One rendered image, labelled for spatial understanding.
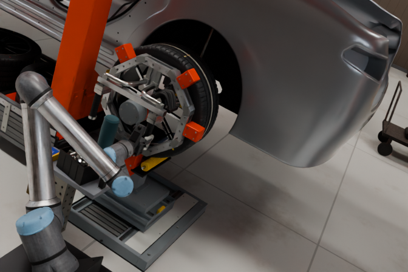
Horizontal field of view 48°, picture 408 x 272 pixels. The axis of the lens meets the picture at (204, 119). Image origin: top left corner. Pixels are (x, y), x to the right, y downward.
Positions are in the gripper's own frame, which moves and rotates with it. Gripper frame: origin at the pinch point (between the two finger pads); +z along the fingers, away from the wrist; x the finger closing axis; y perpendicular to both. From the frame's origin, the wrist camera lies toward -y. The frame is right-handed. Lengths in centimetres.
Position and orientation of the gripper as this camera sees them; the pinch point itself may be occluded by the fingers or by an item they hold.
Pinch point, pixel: (149, 133)
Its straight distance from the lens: 239.5
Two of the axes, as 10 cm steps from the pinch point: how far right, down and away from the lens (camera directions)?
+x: 8.4, 4.6, -2.8
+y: -3.3, 8.5, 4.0
